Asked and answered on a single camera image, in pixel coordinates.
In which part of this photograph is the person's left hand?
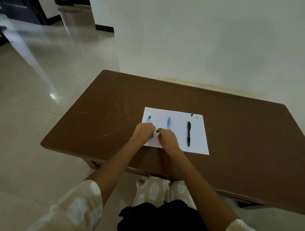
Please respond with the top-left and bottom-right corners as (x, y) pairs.
(132, 123), (156, 145)

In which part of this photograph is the white paper sheet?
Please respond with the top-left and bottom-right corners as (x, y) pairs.
(142, 107), (210, 155)

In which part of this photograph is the beige patterned garment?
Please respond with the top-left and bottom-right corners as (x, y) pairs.
(29, 176), (256, 231)

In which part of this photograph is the black ruffled cloth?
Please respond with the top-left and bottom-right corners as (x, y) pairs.
(117, 200), (208, 231)

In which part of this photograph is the brown wooden table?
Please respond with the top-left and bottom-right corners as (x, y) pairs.
(40, 69), (305, 215)

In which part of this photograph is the black baseboard strip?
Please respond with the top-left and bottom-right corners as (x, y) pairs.
(95, 24), (114, 33)

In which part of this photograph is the dark door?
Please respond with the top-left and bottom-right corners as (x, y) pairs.
(0, 0), (47, 26)

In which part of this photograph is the person's right hand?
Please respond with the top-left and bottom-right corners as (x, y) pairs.
(156, 128), (182, 155)

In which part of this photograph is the person's right forearm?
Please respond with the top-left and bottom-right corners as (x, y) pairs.
(164, 149), (241, 231)

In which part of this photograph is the person's left forearm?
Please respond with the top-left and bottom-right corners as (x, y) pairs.
(87, 138), (146, 207)

